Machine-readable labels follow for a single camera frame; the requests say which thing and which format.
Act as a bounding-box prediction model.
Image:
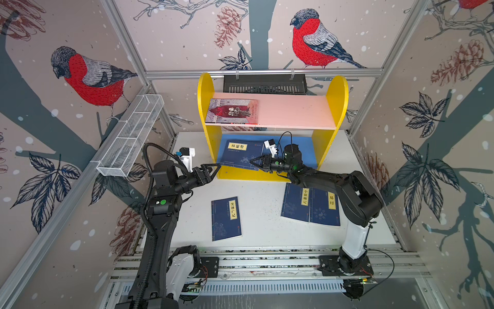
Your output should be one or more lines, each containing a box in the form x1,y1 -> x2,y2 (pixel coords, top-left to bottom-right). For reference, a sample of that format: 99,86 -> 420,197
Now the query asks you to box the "aluminium mounting rail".
109,246 -> 431,283

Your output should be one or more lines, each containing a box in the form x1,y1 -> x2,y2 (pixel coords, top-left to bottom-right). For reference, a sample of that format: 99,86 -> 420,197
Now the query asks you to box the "red illustrated book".
205,99 -> 259,125

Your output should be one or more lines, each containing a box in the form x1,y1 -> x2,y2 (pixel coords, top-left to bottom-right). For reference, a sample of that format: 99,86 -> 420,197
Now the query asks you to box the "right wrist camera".
264,139 -> 278,158

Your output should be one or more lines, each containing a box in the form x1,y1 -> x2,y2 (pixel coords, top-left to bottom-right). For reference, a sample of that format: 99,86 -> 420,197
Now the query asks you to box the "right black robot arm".
250,144 -> 384,275

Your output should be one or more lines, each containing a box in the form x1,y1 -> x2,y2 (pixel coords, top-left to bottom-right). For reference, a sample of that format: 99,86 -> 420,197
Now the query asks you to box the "white wire mesh basket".
96,94 -> 164,177

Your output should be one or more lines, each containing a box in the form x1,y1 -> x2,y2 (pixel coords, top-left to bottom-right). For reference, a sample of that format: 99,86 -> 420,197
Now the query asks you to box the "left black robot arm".
116,142 -> 221,308

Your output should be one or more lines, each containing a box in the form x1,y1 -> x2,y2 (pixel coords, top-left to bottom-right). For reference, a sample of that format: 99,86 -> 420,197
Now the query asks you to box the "navy blue book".
211,197 -> 242,242
280,184 -> 310,223
310,189 -> 340,227
220,140 -> 264,171

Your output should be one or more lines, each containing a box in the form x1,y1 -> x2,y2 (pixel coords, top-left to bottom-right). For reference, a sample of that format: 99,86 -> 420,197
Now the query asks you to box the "black mesh tray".
223,74 -> 307,95

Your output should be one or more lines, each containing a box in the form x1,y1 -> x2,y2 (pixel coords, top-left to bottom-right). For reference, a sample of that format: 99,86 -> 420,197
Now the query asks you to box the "yellow pink blue shelf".
198,73 -> 349,168

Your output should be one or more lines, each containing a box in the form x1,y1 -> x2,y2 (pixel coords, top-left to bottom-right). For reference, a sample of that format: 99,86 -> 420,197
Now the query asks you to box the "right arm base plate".
317,254 -> 374,277

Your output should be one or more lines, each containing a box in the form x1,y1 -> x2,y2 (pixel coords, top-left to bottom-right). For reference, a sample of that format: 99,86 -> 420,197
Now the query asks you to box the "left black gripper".
173,163 -> 220,196

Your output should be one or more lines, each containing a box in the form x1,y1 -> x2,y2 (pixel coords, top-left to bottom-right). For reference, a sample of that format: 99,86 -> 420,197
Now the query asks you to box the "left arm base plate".
169,256 -> 220,279

